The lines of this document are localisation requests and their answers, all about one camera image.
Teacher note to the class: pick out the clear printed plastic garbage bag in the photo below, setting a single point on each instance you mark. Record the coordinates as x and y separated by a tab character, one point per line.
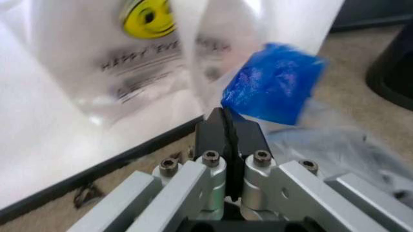
64	96

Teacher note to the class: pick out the dark baseboard strip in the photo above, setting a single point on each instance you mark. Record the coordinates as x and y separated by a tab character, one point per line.
106	166

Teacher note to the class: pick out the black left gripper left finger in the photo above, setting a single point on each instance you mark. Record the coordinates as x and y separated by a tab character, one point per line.
180	193

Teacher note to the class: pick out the blue tape piece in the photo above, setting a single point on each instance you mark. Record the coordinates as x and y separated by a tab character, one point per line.
274	82

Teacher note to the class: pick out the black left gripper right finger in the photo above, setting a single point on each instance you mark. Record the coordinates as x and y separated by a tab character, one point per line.
290	191

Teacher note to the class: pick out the dark furniture base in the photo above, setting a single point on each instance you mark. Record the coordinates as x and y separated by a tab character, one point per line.
371	12

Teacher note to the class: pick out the black trash bin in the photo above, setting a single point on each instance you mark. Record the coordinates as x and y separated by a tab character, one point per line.
395	79

